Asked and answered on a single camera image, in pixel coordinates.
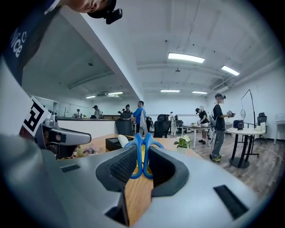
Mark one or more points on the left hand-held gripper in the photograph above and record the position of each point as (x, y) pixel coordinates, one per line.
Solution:
(33, 115)

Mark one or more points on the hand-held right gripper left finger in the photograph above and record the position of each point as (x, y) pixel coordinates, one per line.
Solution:
(78, 191)

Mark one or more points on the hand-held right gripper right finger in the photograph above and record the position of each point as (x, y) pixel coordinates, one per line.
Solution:
(196, 207)

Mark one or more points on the black tray box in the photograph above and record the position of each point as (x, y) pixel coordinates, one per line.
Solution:
(111, 143)

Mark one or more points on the small black cube camera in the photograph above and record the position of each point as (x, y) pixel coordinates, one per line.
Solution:
(238, 124)

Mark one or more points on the artificial flower bouquet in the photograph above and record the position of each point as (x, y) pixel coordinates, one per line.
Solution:
(77, 151)

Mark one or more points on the dark-topped counter partition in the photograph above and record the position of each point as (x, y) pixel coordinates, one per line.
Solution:
(89, 128)

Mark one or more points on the small purple flower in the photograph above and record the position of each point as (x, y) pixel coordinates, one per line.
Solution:
(90, 149)

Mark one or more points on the long ceiling light panel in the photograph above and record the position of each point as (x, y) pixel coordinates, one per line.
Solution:
(115, 93)
(90, 97)
(186, 58)
(199, 92)
(230, 70)
(170, 91)

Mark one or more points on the white rolled towel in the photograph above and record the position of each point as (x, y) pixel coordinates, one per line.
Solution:
(123, 140)

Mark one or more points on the dark grey tall-back chair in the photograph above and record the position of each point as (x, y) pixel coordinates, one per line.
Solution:
(124, 127)

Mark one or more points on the white flower potted plant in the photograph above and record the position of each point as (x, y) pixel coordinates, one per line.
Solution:
(182, 142)

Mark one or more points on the long dark table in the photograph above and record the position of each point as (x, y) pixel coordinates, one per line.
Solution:
(191, 127)

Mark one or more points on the grey mesh office chair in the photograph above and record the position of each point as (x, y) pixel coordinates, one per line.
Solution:
(180, 125)

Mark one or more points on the round white table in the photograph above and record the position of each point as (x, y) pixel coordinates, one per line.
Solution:
(245, 132)

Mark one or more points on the white cup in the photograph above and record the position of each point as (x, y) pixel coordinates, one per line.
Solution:
(258, 128)

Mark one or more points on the person's navy shirt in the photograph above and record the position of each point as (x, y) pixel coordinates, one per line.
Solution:
(20, 40)

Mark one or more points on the white cabinet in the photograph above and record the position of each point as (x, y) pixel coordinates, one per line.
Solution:
(280, 127)

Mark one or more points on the black arc floor stand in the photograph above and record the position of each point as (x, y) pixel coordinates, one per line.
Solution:
(252, 100)

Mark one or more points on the person's head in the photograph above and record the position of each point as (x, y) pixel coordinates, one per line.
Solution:
(89, 5)

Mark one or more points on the black head-mounted camera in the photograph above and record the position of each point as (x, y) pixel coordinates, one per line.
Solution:
(114, 16)

